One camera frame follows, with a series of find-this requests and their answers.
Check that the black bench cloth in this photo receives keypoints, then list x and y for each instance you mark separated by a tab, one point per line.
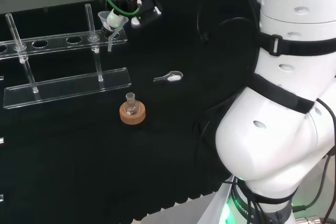
78	155

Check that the translucent plastic funnel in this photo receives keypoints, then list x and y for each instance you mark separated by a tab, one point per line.
110	45

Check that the small glass round-bottom flask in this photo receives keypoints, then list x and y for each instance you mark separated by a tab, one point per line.
130	100

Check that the clear acrylic funnel stand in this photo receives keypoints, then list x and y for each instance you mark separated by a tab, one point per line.
65	85

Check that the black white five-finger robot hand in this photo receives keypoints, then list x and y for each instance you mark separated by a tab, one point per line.
147	6

